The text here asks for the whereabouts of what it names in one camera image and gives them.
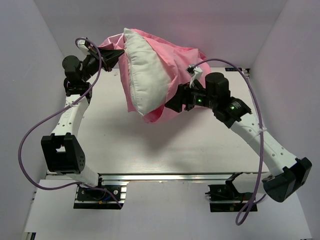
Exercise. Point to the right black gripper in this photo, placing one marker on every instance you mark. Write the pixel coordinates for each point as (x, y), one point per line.
(182, 96)

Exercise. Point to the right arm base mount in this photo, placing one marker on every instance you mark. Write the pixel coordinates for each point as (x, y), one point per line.
(224, 198)

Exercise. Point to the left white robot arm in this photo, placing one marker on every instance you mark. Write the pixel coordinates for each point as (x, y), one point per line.
(62, 151)

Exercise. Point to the right blue corner label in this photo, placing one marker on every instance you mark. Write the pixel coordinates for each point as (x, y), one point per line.
(233, 69)

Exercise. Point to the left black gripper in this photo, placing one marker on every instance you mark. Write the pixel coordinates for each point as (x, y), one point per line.
(110, 57)

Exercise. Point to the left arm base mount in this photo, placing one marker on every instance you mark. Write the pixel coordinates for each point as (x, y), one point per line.
(90, 199)

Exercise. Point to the white pillow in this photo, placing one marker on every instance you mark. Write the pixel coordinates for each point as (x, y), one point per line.
(148, 79)

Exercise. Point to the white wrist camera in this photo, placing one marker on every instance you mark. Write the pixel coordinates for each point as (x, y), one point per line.
(195, 72)
(84, 46)

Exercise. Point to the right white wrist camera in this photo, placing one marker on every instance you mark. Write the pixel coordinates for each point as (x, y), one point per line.
(195, 72)

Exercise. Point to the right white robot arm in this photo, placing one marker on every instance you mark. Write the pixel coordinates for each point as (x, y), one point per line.
(287, 173)

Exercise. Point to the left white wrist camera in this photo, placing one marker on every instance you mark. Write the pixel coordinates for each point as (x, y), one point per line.
(84, 46)

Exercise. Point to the pink pillowcase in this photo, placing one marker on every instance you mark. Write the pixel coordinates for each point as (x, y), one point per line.
(176, 59)

